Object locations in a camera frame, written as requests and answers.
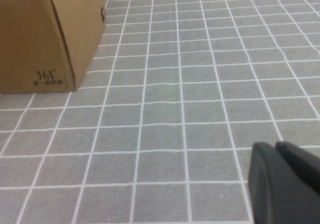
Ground brown cardboard shoe box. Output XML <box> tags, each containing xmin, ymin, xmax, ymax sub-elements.
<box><xmin>0</xmin><ymin>0</ymin><xmax>107</xmax><ymax>94</ymax></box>

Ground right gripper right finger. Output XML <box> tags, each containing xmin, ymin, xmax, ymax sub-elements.
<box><xmin>274</xmin><ymin>140</ymin><xmax>320</xmax><ymax>184</ymax></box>

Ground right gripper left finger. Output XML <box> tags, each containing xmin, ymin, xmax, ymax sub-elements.
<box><xmin>247</xmin><ymin>141</ymin><xmax>320</xmax><ymax>224</ymax></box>

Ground grey white-checked tablecloth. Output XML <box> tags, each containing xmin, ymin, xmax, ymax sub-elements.
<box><xmin>0</xmin><ymin>0</ymin><xmax>320</xmax><ymax>224</ymax></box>

